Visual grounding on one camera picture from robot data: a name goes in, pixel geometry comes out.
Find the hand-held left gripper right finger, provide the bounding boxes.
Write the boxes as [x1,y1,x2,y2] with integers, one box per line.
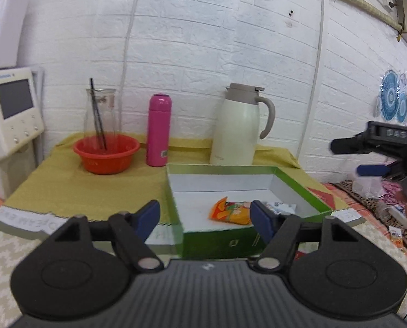
[249,200,354,274]

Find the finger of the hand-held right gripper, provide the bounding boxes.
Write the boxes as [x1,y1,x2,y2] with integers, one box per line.
[357,164,394,178]
[329,135,369,154]

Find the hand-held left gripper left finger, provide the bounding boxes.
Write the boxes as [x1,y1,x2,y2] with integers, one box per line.
[51,200,164,274]

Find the green cardboard box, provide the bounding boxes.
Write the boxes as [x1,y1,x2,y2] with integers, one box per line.
[165,163,335,259]

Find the clear plastic bag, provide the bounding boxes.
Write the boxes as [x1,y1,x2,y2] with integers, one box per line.
[351,176,385,199]

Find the white snack packet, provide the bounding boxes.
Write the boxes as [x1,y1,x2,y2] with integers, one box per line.
[263,201,297,215]

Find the pink patterned packets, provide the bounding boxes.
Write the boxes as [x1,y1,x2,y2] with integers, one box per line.
[380,181,405,206]

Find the orange snack packet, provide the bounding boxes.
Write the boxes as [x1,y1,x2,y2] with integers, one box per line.
[208,197,252,226]

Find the small white box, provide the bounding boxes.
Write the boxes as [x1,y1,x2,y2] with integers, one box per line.
[387,206,407,229]

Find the yellow tablecloth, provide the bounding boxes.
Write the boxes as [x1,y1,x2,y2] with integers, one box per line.
[3,133,348,228]

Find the small orange packet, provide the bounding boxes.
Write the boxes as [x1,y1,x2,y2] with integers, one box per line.
[389,226,405,247]

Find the red plastic basin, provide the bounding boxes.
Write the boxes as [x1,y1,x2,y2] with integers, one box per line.
[73,135,141,175]

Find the pink thermos bottle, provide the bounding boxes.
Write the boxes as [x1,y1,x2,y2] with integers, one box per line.
[146,93,173,168]

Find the cream thermal carafe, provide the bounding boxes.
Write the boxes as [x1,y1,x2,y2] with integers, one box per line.
[209,83,276,166]

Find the clear glass pitcher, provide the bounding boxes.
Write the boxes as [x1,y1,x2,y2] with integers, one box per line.
[83,88,118,144]

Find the black stirring stick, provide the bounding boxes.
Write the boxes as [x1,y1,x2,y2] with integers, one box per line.
[89,78,108,151]

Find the white lettered foam board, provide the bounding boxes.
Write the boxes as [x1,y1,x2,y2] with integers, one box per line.
[0,206,177,255]

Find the white appliance with screen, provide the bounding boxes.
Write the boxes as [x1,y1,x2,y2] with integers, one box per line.
[0,67,46,199]

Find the blue patterned wall decor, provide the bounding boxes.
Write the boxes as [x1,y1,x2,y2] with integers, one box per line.
[374,69,407,128]

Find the thick white cable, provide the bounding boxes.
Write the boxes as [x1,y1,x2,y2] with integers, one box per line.
[297,0,326,165]

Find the thin white cable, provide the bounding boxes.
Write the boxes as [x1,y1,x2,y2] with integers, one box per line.
[116,0,146,134]

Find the white wall-mounted appliance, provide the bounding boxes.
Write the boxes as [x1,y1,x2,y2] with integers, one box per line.
[0,0,32,71]

